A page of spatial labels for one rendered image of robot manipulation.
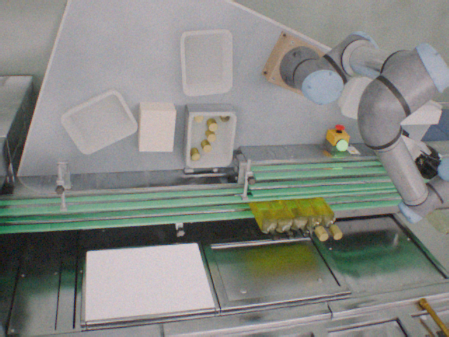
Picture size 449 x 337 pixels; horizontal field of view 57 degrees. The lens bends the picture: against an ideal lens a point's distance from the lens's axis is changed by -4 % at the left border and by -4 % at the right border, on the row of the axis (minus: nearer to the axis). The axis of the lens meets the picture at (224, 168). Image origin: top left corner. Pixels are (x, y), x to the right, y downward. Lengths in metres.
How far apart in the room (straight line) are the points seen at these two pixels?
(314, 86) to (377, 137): 0.39
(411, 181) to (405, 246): 0.78
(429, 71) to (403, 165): 0.25
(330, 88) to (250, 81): 0.36
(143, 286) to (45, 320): 0.32
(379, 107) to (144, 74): 0.85
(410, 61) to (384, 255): 1.01
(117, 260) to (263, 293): 0.52
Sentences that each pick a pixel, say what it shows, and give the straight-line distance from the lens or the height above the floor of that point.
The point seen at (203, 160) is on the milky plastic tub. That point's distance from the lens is 1.65.
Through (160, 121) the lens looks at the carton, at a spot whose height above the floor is 0.82.
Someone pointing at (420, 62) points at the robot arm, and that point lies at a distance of 1.03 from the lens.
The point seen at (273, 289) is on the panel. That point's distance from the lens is 1.52.
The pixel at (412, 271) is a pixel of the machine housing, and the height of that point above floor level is 1.23.
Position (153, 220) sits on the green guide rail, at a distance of 1.60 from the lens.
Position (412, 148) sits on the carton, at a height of 1.12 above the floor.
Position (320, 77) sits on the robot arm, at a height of 1.06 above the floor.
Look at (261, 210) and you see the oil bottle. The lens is 1.59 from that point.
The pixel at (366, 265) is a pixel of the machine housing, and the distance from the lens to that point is 1.78.
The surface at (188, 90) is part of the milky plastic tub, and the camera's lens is 1.53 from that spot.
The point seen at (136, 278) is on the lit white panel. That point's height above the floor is 1.15.
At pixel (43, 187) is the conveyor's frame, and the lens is 1.65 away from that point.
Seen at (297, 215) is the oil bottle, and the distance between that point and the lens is 1.60.
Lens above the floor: 2.21
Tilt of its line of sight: 56 degrees down
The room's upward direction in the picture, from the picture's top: 155 degrees clockwise
